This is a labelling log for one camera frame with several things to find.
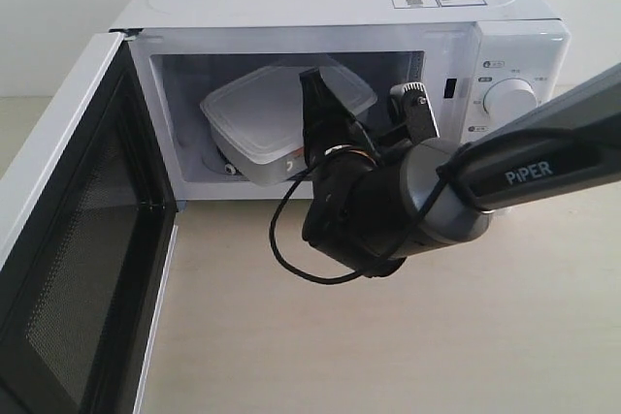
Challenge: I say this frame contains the white microwave door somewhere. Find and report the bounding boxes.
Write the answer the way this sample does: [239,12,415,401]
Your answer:
[1,32,177,413]

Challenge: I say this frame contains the white lidded plastic container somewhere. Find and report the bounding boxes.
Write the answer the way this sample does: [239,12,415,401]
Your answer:
[200,54,377,186]

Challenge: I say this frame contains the white Midea microwave body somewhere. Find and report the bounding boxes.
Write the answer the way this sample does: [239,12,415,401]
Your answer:
[113,0,570,202]

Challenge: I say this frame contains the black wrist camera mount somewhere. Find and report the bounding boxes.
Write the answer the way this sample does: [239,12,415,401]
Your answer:
[389,81,440,145]

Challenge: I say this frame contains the white upper power knob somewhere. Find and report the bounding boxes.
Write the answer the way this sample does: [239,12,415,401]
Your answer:
[483,79,538,123]

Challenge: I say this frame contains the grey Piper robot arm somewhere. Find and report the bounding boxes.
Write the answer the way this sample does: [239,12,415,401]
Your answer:
[299,67,620,277]

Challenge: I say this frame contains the black camera cable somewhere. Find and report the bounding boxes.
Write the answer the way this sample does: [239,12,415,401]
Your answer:
[269,142,457,285]

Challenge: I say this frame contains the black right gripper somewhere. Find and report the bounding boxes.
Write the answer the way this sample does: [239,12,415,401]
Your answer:
[299,68,412,278]

